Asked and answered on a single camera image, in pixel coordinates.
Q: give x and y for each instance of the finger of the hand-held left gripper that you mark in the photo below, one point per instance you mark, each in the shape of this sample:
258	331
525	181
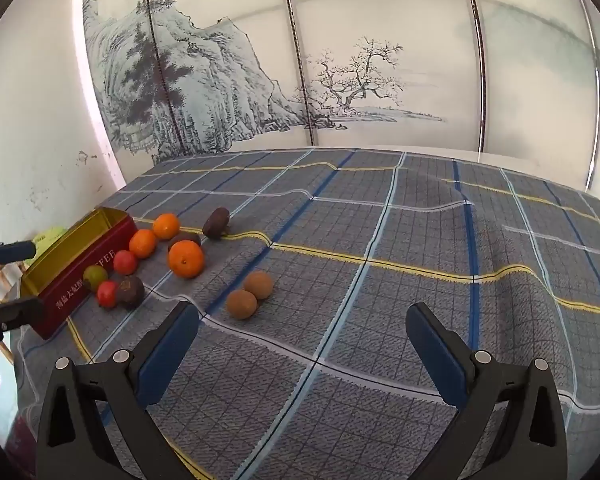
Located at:
17	312
15	252

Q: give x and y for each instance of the small orange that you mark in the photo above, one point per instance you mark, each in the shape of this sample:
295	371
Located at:
143	243
166	225

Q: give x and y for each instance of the green round fruit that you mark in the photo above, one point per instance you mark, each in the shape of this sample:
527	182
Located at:
95	276

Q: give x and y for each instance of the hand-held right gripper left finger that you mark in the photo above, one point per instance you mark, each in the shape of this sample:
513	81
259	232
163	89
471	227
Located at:
172	345

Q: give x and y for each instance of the yellow-green ball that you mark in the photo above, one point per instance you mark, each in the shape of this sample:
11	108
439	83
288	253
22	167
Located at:
50	237

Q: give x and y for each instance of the brown kiwi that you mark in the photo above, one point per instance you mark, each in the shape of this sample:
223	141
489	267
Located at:
241	304
258	285

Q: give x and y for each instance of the large orange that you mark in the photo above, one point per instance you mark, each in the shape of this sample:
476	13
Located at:
185	260

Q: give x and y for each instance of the landscape painted door panel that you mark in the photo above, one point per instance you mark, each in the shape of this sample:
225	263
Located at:
120	60
380	35
530	60
220	60

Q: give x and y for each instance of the red tomato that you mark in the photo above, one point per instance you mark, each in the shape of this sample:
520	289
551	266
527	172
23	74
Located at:
106	294
125	262

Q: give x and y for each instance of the red and gold tin box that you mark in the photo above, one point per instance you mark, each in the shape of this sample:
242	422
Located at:
75	285

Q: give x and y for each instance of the plaid grey bedsheet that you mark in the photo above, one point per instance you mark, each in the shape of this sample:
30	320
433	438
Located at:
380	285

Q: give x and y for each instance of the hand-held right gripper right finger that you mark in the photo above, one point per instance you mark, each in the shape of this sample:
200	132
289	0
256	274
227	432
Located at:
437	345

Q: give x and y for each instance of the dark purple passion fruit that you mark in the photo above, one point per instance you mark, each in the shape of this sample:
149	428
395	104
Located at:
130	291
185	236
216	222

